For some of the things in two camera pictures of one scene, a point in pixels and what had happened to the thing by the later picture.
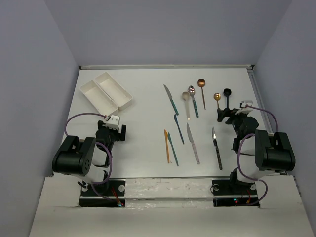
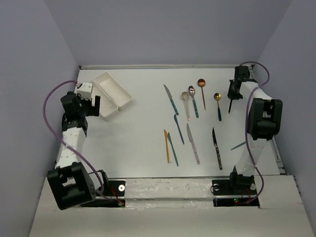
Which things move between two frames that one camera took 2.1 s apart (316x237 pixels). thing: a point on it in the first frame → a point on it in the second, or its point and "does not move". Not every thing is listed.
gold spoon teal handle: x=217 y=97 does not move
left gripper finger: x=124 y=128 → x=97 y=104
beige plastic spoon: x=185 y=96 does not move
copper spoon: x=201 y=83 does not move
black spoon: x=227 y=92 → x=230 y=106
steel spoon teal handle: x=191 y=91 does not move
